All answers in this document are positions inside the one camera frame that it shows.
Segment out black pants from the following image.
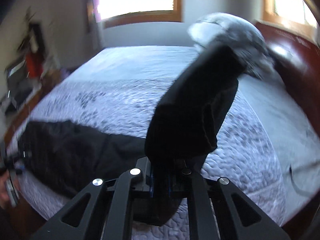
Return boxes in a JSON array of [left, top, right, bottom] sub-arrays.
[[18, 45, 244, 226]]

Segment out left hand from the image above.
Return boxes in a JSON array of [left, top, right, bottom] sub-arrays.
[[0, 171, 10, 209]]

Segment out quilted floral bedspread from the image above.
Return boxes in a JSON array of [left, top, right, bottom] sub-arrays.
[[7, 77, 288, 240]]

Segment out light blue bed sheet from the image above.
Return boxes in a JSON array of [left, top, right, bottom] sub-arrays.
[[67, 46, 319, 210]]

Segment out red-brown wooden headboard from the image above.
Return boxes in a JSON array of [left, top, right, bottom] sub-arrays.
[[255, 22, 319, 134]]

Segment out folded grey duvet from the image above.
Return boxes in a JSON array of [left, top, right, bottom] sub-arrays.
[[188, 12, 275, 80]]

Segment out wooden window above headboard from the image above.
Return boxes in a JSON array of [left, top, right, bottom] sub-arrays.
[[262, 0, 318, 41]]

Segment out black charging cable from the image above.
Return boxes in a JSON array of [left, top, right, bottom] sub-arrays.
[[288, 162, 318, 196]]

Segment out wooden window far wall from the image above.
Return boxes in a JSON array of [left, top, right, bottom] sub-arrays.
[[86, 0, 182, 29]]

